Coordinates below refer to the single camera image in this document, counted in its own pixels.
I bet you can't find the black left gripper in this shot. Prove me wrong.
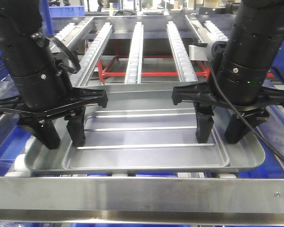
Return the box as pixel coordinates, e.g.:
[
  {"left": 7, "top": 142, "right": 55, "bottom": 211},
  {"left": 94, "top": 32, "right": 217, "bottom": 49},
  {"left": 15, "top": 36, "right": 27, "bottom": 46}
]
[{"left": 0, "top": 87, "right": 108, "bottom": 149}]

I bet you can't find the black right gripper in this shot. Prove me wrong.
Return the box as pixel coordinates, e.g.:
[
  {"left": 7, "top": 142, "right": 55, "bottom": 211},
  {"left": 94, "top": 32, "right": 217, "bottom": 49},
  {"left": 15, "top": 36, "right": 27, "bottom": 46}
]
[{"left": 172, "top": 82, "right": 284, "bottom": 144}]

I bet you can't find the silver metal tray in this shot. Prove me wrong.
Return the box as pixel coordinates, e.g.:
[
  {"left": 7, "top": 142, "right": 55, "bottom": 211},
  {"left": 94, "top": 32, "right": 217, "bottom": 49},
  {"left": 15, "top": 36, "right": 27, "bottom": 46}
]
[{"left": 25, "top": 90, "right": 265, "bottom": 174}]

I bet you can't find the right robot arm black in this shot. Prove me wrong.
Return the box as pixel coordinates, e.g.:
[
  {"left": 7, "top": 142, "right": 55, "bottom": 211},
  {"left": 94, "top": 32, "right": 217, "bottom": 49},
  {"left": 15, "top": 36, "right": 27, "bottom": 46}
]
[{"left": 172, "top": 0, "right": 284, "bottom": 144}]

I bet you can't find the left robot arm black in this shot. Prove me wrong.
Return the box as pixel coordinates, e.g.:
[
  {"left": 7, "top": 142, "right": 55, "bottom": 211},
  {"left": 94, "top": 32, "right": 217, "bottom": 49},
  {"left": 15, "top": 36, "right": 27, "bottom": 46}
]
[{"left": 0, "top": 0, "right": 108, "bottom": 149}]

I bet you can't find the steel front rack beam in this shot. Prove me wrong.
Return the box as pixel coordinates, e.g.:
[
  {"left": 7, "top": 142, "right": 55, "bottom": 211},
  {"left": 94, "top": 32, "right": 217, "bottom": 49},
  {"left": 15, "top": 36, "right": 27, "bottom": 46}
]
[{"left": 0, "top": 177, "right": 284, "bottom": 226}]

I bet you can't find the steel divider bar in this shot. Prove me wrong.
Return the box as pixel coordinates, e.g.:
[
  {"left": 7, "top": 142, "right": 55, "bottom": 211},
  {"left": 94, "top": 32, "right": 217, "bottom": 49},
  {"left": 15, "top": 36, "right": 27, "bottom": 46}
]
[{"left": 185, "top": 14, "right": 207, "bottom": 43}]

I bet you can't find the small blue bin background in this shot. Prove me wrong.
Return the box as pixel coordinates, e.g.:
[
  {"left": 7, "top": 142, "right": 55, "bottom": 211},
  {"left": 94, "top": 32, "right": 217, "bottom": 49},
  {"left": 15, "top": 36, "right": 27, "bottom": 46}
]
[{"left": 49, "top": 6, "right": 85, "bottom": 17}]

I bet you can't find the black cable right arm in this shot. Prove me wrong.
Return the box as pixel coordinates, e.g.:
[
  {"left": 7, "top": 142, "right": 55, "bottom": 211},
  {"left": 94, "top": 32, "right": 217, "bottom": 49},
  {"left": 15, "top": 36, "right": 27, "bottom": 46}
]
[{"left": 207, "top": 42, "right": 284, "bottom": 171}]

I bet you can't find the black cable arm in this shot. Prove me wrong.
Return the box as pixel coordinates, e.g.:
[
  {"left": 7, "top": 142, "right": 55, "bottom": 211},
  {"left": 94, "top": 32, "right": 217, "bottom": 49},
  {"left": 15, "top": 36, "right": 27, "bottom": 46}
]
[
  {"left": 207, "top": 42, "right": 284, "bottom": 171},
  {"left": 30, "top": 32, "right": 82, "bottom": 74}
]

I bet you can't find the red metal frame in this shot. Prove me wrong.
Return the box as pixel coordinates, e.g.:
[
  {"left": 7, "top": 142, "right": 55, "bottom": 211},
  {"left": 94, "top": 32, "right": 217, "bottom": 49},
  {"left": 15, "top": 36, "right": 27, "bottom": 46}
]
[{"left": 97, "top": 40, "right": 210, "bottom": 83}]

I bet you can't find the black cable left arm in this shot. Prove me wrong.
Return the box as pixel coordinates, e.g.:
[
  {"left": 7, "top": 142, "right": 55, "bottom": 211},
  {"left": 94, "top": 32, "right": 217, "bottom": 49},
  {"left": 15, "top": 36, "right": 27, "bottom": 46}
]
[{"left": 30, "top": 32, "right": 82, "bottom": 74}]

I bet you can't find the roller rail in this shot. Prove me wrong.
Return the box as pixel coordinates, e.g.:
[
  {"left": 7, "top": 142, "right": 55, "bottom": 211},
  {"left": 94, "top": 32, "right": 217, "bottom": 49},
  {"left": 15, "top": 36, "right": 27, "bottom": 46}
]
[
  {"left": 124, "top": 22, "right": 144, "bottom": 84},
  {"left": 71, "top": 22, "right": 113, "bottom": 87},
  {"left": 204, "top": 20, "right": 228, "bottom": 43},
  {"left": 167, "top": 21, "right": 198, "bottom": 82}
]

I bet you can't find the roller rail far left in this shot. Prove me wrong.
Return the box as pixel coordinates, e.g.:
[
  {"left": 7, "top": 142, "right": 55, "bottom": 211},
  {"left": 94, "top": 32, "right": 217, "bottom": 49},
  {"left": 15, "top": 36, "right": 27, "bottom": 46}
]
[{"left": 71, "top": 22, "right": 113, "bottom": 87}]

